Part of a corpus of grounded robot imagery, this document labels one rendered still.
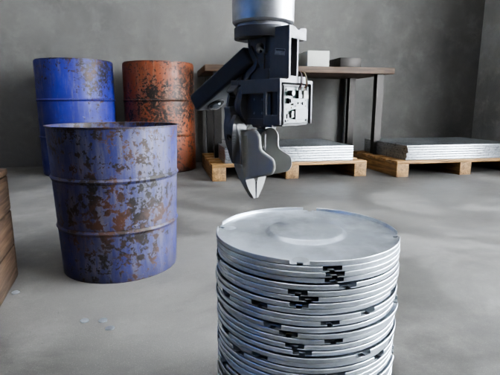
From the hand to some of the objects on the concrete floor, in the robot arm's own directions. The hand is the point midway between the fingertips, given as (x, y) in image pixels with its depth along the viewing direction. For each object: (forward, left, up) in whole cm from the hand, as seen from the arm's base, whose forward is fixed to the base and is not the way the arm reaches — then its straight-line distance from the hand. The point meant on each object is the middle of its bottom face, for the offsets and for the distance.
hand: (250, 187), depth 56 cm
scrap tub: (+63, -73, -43) cm, 106 cm away
